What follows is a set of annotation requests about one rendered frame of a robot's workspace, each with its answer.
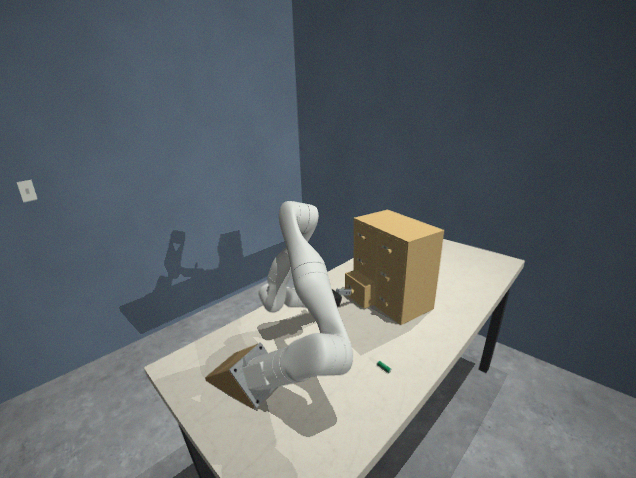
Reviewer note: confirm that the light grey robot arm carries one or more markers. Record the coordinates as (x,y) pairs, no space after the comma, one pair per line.
(328,353)

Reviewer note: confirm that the wooden drawer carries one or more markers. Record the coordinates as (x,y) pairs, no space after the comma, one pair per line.
(371,237)
(392,250)
(393,304)
(362,287)
(394,277)
(364,258)

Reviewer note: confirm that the small wooden chest of drawers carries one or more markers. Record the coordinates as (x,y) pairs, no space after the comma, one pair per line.
(423,256)

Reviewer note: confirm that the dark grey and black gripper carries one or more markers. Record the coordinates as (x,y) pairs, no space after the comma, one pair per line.
(337,294)

